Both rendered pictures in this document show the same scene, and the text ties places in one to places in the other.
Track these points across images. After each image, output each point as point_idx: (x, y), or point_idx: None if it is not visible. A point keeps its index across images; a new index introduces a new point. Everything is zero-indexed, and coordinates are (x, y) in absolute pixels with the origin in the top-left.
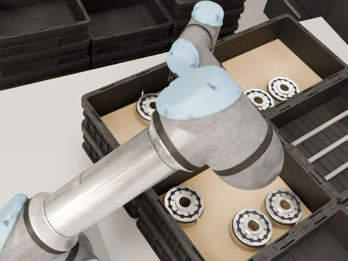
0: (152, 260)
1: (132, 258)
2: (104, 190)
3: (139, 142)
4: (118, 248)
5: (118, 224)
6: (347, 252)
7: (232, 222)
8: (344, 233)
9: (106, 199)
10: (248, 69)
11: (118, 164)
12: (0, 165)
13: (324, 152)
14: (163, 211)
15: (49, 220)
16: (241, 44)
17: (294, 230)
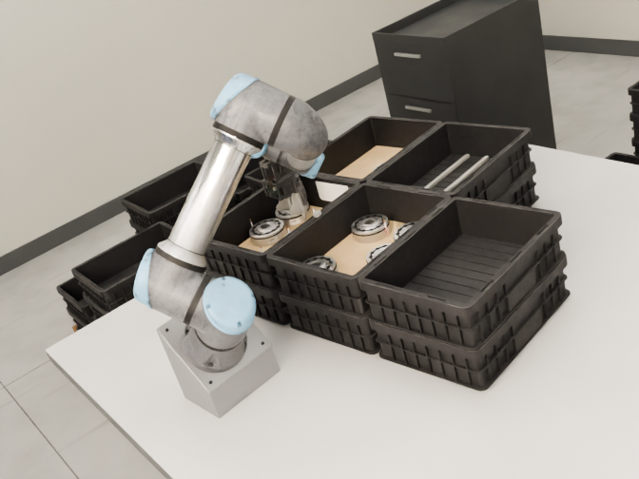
0: (317, 344)
1: (296, 350)
2: (202, 192)
3: (211, 147)
4: (280, 350)
5: (274, 335)
6: (490, 239)
7: (366, 260)
8: (474, 222)
9: (206, 199)
10: (353, 175)
11: (203, 169)
12: (145, 347)
13: (446, 190)
14: (289, 262)
15: (175, 242)
16: (335, 158)
17: (414, 226)
